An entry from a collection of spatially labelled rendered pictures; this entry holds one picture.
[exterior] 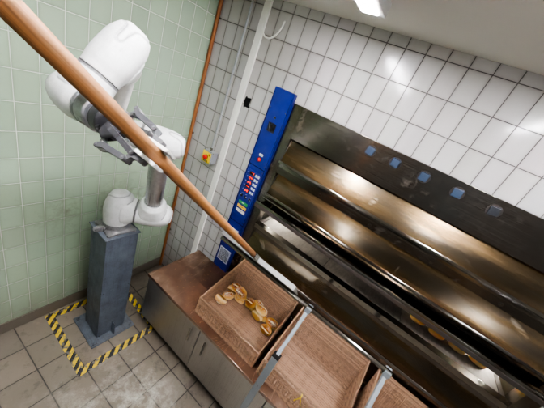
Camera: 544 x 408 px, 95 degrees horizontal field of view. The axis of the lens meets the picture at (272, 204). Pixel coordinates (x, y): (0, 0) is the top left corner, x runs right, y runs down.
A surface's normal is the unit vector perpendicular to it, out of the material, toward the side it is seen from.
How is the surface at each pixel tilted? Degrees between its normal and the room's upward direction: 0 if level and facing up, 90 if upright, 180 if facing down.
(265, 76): 90
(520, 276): 70
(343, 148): 90
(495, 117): 90
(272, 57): 90
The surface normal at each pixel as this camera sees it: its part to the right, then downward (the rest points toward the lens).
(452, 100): -0.52, 0.20
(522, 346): -0.36, -0.10
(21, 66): 0.77, 0.52
